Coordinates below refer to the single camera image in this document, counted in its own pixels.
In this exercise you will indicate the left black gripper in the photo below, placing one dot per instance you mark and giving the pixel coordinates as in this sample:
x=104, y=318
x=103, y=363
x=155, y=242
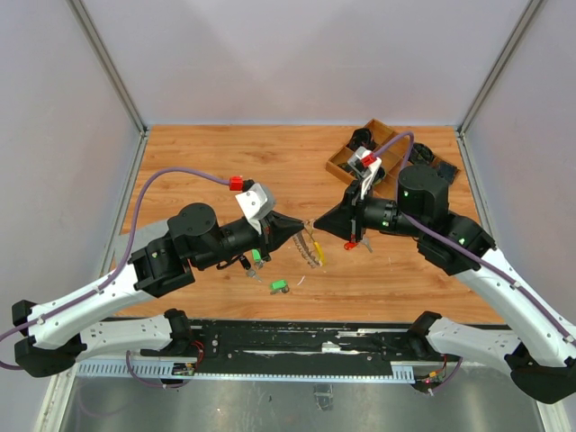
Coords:
x=274, y=230

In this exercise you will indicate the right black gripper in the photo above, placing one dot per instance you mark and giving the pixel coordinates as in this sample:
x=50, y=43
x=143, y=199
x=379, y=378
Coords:
x=346, y=219

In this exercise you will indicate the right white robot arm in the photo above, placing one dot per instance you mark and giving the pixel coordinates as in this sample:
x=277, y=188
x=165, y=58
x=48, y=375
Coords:
x=537, y=354

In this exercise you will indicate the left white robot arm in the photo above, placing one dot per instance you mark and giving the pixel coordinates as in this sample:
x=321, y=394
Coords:
x=57, y=334

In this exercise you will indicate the plain silver key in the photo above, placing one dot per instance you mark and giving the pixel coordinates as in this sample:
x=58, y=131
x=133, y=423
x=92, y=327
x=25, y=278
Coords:
x=367, y=244

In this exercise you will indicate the green tagged key lower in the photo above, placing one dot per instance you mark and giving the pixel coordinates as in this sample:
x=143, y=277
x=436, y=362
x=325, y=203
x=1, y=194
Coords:
x=279, y=286

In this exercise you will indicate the rolled dark tie front-left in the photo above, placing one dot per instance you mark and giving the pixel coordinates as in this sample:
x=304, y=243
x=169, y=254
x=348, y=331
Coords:
x=380, y=174

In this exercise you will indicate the rolled dark tie top-left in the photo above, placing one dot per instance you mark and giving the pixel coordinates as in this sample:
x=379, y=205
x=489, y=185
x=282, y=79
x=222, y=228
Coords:
x=362, y=138

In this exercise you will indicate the wooden compartment tray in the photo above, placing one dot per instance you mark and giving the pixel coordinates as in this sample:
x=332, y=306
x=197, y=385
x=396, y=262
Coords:
x=391, y=158

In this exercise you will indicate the rolled dark tie top-right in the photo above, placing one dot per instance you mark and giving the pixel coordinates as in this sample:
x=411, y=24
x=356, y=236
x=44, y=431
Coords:
x=421, y=154

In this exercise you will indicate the rolled dark tie right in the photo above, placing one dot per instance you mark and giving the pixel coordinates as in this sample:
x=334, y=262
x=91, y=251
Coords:
x=447, y=171

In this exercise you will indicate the grey felt pad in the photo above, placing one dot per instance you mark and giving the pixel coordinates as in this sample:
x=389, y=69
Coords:
x=142, y=237

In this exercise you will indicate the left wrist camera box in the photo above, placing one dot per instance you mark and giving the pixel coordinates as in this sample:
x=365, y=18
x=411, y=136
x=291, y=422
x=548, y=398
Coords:
x=256, y=202

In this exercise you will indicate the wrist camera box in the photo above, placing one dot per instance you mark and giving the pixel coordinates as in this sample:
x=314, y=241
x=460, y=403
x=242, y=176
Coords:
x=363, y=163
x=256, y=202

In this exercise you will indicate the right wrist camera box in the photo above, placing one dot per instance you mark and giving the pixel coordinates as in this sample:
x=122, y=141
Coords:
x=363, y=163

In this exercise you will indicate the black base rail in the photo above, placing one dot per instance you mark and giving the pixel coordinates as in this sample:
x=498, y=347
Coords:
x=287, y=349

